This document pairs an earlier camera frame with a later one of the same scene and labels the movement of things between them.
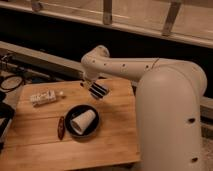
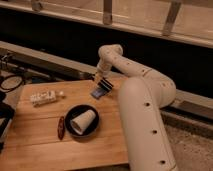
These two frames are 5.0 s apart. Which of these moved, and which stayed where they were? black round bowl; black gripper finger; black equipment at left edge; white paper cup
Moved: black gripper finger
Stayed: white paper cup; black equipment at left edge; black round bowl
